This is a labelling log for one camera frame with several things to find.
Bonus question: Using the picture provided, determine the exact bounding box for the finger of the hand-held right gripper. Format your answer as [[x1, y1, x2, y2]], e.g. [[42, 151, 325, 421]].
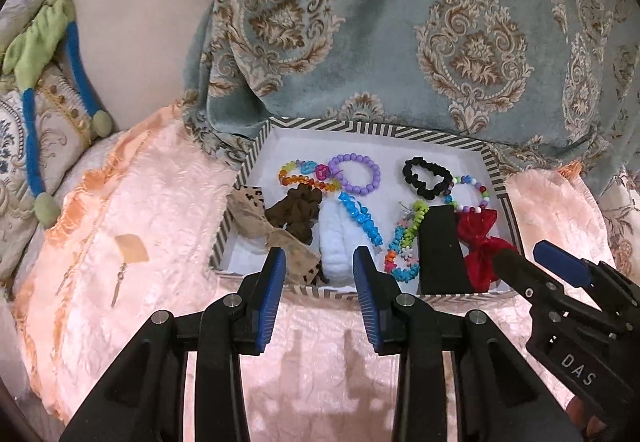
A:
[[491, 249, 556, 310], [532, 240, 618, 295]]

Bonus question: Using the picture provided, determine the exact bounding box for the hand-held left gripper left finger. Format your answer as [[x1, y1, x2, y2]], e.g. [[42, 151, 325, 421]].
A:
[[59, 247, 288, 442]]

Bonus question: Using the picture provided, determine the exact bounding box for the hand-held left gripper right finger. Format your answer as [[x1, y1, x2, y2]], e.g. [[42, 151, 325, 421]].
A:
[[352, 246, 571, 442]]

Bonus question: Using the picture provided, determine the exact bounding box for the turquoise flower bead bracelet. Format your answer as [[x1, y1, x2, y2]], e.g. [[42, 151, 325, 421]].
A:
[[383, 221, 422, 281]]

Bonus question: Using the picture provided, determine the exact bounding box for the red ribbon bow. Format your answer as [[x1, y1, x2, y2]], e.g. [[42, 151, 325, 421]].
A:
[[455, 209, 520, 293]]

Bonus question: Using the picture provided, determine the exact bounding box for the beige spotted bow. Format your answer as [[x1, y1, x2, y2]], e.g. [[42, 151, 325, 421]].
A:
[[226, 187, 325, 285]]

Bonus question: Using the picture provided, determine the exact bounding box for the white fluffy scrunchie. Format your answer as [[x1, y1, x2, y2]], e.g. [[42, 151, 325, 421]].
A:
[[319, 201, 373, 290]]

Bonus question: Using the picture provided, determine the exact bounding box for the blue bead bracelet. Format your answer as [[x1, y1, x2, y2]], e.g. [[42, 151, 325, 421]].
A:
[[338, 191, 385, 249]]

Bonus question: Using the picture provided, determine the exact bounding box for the black headband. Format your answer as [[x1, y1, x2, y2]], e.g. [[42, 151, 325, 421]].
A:
[[416, 205, 477, 296]]

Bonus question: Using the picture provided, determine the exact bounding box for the brown scrunchie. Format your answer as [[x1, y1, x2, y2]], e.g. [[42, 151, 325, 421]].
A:
[[264, 186, 324, 243]]

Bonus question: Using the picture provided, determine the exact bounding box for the white multicolour bead bracelet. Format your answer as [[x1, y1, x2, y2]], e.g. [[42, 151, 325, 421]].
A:
[[444, 175, 492, 213]]

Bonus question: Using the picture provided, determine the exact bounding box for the green bead bracelet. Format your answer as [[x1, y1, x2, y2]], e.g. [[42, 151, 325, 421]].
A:
[[400, 201, 431, 247]]

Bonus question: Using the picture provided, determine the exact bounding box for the rainbow bead bracelet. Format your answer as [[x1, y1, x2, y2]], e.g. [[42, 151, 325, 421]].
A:
[[278, 161, 342, 193]]

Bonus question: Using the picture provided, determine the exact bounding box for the black scrunchie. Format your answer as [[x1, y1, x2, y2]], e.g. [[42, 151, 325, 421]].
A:
[[402, 155, 454, 201]]

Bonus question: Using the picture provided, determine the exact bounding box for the purple bead bracelet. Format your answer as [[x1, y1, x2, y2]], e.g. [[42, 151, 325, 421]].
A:
[[328, 152, 382, 195]]

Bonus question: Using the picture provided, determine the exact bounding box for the striped cardboard box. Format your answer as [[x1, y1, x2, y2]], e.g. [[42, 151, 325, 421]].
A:
[[209, 118, 526, 303]]

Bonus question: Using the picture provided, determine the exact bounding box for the floral bed sheet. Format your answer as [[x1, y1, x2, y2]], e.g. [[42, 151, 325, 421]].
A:
[[597, 167, 640, 280]]

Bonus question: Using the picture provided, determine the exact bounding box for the beige fan earring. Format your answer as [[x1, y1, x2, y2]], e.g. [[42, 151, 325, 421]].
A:
[[55, 234, 150, 307]]

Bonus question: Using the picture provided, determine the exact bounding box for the pink fringed blanket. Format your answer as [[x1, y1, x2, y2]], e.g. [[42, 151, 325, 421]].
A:
[[11, 106, 618, 442]]

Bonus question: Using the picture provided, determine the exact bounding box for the cream patterned pillow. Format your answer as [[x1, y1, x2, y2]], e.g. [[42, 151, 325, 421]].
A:
[[0, 64, 98, 285]]

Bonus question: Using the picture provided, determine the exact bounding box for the blue damask cloth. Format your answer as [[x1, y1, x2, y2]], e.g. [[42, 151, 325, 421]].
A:
[[181, 0, 640, 197]]

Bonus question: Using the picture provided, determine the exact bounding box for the green and blue plush toy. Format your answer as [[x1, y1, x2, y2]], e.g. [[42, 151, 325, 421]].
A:
[[2, 0, 117, 229]]

